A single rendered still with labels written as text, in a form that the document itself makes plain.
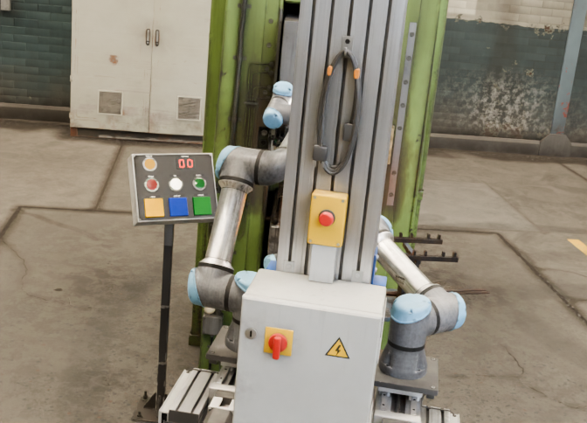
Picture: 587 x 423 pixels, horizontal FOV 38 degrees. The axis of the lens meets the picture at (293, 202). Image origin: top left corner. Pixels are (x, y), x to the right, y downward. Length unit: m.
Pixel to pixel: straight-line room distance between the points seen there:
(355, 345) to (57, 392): 2.30
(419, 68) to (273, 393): 1.91
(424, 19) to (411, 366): 1.59
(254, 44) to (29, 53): 6.15
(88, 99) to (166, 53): 0.92
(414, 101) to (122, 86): 5.50
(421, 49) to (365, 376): 1.89
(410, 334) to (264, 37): 1.55
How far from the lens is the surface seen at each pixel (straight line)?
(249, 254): 3.84
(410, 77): 3.66
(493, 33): 9.90
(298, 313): 2.03
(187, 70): 8.77
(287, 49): 3.47
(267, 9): 3.61
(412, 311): 2.58
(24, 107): 9.66
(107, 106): 8.88
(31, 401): 4.06
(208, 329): 3.93
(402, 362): 2.63
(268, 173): 2.73
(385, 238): 2.88
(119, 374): 4.26
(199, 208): 3.45
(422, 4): 3.64
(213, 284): 2.66
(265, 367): 2.11
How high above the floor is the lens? 2.03
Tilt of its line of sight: 17 degrees down
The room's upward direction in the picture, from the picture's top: 5 degrees clockwise
